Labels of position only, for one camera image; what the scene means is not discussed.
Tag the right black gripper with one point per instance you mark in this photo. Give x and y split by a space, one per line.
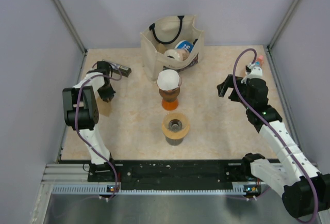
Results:
223 87

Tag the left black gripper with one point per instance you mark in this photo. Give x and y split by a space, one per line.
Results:
109 95

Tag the white paper coffee filter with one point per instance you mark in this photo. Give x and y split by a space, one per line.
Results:
168 79

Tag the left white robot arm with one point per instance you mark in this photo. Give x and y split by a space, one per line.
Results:
82 115

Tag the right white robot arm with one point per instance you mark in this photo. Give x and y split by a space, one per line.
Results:
304 190

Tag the brown paper coffee filter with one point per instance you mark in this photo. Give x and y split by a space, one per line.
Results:
104 108

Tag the black rectangular box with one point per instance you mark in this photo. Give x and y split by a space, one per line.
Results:
120 69

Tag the pink liquid bottle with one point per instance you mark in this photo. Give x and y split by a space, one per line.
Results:
255 67

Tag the orange glass carafe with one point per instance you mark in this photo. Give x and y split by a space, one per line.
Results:
169 105

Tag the white tape roll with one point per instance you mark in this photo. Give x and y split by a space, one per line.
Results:
177 54

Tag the blue white cup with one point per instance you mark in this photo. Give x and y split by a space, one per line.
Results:
185 45

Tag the grey glass carafe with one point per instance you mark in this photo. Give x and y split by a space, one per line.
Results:
174 140

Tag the cream canvas tote bag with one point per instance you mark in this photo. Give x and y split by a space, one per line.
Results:
171 43

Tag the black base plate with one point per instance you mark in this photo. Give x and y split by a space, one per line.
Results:
200 174

